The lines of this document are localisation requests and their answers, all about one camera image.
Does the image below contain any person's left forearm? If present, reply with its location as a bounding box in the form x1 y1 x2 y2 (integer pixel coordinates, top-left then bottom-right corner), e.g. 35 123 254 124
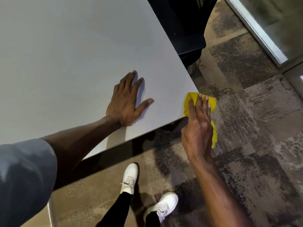
41 115 123 190

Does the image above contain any metal partition frame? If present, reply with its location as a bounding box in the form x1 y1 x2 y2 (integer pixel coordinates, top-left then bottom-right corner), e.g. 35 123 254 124
224 0 303 100

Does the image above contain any person's white sneaker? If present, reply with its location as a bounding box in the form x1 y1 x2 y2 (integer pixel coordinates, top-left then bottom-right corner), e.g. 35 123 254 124
120 163 139 195
143 192 179 224

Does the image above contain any person's left hand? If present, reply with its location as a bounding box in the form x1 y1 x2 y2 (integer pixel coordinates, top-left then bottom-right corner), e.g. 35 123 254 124
106 70 155 127

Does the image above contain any person's left black trouser leg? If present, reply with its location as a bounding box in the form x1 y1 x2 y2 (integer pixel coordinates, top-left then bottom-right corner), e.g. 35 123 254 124
96 192 134 227

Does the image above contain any person's right hand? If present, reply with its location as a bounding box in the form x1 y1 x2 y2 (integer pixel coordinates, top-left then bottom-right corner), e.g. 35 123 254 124
181 93 214 165

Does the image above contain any grey shirt sleeve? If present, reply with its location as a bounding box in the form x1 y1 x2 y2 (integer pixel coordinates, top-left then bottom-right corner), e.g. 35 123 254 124
0 139 58 227

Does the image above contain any black office chair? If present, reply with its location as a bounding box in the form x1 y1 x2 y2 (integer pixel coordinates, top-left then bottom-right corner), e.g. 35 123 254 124
146 0 219 68

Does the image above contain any person's right black trouser leg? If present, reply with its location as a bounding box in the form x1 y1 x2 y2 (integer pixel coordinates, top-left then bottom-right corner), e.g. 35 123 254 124
145 211 161 227

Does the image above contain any person's black trouser leg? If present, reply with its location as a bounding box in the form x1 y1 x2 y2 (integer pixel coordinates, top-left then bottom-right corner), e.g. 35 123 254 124
145 211 161 227
96 192 134 227

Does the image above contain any person's left white sneaker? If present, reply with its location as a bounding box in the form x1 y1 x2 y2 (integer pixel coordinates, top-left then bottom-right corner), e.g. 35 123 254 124
120 163 139 195

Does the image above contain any person's right white sneaker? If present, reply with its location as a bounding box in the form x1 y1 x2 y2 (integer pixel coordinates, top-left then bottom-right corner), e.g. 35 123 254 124
143 192 179 224

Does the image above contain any person's right forearm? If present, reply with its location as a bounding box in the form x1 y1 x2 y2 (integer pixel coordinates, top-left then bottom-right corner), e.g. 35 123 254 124
189 158 255 227

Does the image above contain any yellow cleaning cloth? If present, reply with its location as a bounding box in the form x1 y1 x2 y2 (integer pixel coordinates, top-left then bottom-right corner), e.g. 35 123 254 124
183 92 218 149

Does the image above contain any white table leg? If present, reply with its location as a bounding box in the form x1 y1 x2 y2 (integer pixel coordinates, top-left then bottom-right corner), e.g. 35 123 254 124
47 201 54 227

